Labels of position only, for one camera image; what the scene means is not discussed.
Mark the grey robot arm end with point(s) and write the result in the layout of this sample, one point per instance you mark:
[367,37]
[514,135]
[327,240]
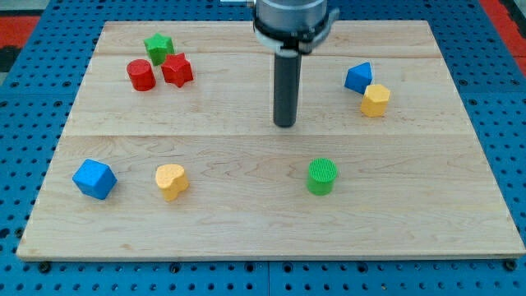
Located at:
[290,28]

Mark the green cylinder block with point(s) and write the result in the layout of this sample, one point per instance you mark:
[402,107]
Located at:
[322,173]

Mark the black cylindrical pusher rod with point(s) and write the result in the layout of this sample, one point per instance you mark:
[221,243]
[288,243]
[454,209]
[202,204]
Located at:
[287,71]

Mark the wooden board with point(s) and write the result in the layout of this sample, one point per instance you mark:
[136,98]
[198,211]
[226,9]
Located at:
[412,184]

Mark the yellow heart block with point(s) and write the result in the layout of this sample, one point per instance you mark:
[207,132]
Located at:
[171,179]

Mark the red star block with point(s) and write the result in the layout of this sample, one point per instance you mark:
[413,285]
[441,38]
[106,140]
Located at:
[177,70]

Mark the blue triangle block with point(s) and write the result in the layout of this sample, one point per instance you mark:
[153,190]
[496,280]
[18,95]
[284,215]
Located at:
[359,77]

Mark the yellow hexagon block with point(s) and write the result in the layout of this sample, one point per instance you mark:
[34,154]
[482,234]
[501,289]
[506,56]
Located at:
[375,100]

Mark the red cylinder block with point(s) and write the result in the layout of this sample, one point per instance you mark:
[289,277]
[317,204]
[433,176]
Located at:
[141,75]

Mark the green star block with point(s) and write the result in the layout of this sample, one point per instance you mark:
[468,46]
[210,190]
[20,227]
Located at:
[158,47]

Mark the blue cube block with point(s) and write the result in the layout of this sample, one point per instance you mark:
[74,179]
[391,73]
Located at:
[94,179]

